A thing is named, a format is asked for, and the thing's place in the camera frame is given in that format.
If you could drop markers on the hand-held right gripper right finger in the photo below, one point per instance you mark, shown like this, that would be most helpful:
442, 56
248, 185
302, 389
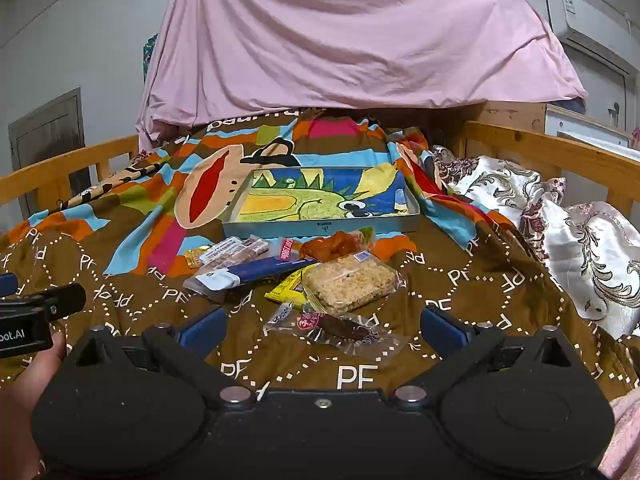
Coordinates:
442, 327

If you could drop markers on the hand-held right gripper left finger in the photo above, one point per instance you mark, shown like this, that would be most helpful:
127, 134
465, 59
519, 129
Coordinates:
202, 332

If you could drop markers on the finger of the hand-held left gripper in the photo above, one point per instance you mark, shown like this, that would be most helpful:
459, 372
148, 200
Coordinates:
65, 299
7, 285

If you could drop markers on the gold snack packet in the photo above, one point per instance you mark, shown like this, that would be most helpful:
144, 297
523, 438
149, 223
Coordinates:
195, 257

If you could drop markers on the blue and white snack packet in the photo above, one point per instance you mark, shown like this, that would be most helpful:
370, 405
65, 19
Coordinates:
250, 272

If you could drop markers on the white barcode snack packet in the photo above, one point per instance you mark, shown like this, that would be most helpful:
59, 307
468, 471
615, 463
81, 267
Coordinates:
222, 251

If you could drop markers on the yellow snack packet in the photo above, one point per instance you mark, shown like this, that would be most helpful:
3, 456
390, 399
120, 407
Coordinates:
287, 287

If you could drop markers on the clear pastry packet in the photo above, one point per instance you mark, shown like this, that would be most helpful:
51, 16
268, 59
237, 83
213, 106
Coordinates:
256, 247

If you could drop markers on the clear puffed rice cake packet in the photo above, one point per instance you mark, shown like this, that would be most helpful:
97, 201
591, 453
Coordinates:
345, 280

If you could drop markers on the white packet with red label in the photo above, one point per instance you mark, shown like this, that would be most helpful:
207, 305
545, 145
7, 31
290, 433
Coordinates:
287, 249

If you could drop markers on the clear packet of orange snacks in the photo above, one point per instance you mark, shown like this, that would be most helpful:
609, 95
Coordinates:
335, 245

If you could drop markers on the person's left hand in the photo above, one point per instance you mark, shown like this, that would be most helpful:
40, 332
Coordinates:
20, 400

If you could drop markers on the colourful cartoon printed blanket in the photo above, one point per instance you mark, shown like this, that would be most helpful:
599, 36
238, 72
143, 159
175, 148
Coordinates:
450, 270

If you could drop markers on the clear packet with dark snack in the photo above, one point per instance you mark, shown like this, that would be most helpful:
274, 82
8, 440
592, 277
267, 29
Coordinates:
345, 327

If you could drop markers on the floral satin quilt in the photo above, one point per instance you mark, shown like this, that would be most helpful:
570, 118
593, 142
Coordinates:
575, 240

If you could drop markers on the grey door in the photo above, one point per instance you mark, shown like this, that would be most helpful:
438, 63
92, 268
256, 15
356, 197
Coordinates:
45, 130

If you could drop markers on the pink fuzzy cloth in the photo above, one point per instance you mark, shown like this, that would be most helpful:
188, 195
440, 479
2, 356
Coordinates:
625, 435

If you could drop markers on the wooden board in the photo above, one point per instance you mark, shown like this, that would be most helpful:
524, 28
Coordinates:
515, 115

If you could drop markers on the white cabinet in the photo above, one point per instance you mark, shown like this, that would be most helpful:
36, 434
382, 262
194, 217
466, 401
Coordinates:
575, 120

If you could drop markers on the pink bed sheet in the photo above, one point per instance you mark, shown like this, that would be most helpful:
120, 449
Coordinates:
325, 35

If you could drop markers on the white air conditioner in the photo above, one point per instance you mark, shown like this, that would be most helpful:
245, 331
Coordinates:
585, 25

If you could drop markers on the green wall poster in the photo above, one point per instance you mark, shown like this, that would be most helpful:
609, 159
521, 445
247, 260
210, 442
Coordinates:
149, 55

